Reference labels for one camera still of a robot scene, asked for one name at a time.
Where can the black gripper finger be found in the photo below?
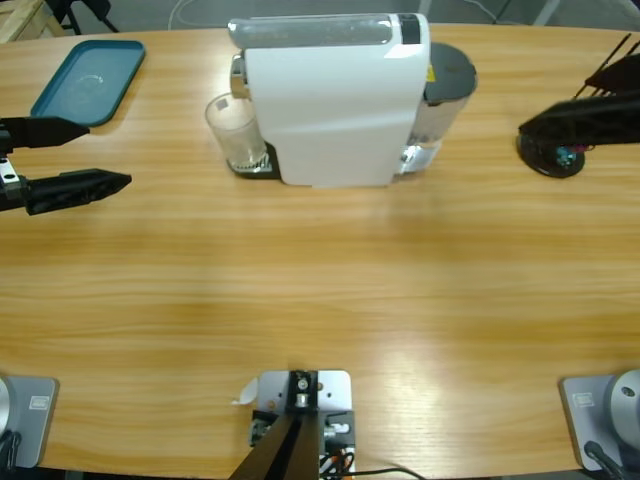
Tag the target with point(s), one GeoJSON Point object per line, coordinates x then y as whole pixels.
{"type": "Point", "coordinates": [590, 122]}
{"type": "Point", "coordinates": [622, 77]}
{"type": "Point", "coordinates": [45, 132]}
{"type": "Point", "coordinates": [70, 190]}

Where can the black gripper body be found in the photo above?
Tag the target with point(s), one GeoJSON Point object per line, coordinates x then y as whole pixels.
{"type": "Point", "coordinates": [10, 192]}

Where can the clear glass cup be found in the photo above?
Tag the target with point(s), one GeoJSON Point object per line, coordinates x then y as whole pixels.
{"type": "Point", "coordinates": [232, 130]}

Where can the white capsule coffee machine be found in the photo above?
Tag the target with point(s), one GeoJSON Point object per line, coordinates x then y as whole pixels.
{"type": "Point", "coordinates": [330, 115]}

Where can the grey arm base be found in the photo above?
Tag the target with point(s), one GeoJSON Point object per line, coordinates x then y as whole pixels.
{"type": "Point", "coordinates": [600, 405]}
{"type": "Point", "coordinates": [35, 420]}

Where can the blue coffee capsule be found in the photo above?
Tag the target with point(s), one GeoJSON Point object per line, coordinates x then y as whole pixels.
{"type": "Point", "coordinates": [565, 156]}

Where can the black capsule holder with rods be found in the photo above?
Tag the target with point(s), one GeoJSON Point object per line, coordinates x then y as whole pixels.
{"type": "Point", "coordinates": [540, 157]}

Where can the teal plastic tray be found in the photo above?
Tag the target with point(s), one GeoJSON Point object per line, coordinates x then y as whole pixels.
{"type": "Point", "coordinates": [90, 80]}

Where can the grey metal leg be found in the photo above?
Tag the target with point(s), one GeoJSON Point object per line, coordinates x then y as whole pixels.
{"type": "Point", "coordinates": [546, 12]}

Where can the black chair legs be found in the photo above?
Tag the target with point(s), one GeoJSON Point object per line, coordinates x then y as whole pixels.
{"type": "Point", "coordinates": [85, 10]}

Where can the white tape tab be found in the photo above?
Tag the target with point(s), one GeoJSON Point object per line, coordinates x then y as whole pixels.
{"type": "Point", "coordinates": [247, 392]}

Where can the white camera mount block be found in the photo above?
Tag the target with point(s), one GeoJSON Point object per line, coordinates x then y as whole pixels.
{"type": "Point", "coordinates": [332, 387]}

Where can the dark camera mount post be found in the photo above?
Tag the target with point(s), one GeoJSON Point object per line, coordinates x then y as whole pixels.
{"type": "Point", "coordinates": [290, 450]}

